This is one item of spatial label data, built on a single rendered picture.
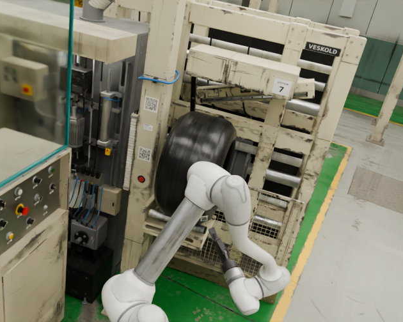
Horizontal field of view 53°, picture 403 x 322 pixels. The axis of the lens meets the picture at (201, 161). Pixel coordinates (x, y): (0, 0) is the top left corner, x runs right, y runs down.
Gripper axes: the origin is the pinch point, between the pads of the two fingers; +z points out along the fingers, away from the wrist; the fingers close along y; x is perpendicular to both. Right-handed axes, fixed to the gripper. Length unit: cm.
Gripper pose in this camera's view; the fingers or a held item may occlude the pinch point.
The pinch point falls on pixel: (213, 234)
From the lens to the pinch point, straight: 204.1
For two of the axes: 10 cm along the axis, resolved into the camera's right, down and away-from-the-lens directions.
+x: 9.2, -3.1, 2.4
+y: -0.2, 5.8, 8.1
